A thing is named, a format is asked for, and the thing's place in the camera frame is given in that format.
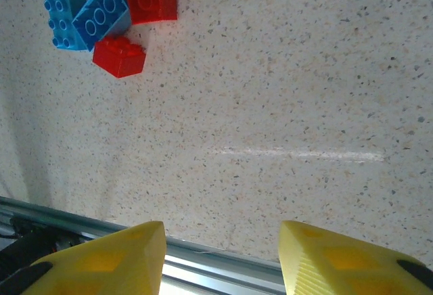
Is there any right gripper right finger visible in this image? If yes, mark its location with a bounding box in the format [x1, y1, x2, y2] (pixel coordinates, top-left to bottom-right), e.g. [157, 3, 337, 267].
[277, 219, 433, 295]

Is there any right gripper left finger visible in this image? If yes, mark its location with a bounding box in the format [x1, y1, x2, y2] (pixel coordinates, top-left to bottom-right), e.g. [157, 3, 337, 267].
[6, 220, 167, 295]

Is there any red 2x2 lego brick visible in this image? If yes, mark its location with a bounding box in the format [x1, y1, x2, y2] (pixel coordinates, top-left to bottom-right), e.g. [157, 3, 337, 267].
[92, 35, 147, 79]

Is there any blue 2x4 lego brick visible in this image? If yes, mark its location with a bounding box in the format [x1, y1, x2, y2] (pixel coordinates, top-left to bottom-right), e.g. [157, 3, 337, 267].
[39, 0, 89, 51]
[72, 0, 133, 53]

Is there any aluminium table edge rail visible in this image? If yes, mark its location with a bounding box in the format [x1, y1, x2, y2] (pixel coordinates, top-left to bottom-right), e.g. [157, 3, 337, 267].
[0, 195, 288, 295]

